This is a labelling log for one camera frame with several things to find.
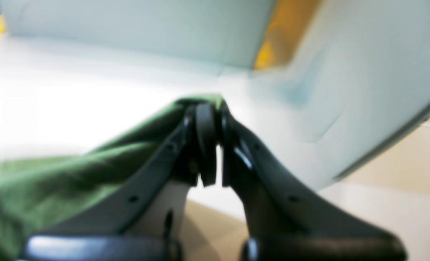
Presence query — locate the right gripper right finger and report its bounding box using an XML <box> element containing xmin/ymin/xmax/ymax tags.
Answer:
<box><xmin>220</xmin><ymin>104</ymin><xmax>408</xmax><ymax>261</ymax></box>

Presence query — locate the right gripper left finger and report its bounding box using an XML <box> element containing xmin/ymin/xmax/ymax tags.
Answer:
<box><xmin>18</xmin><ymin>103</ymin><xmax>217</xmax><ymax>261</ymax></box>

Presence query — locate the green t-shirt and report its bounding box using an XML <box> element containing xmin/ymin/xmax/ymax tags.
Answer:
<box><xmin>0</xmin><ymin>94</ymin><xmax>225</xmax><ymax>261</ymax></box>

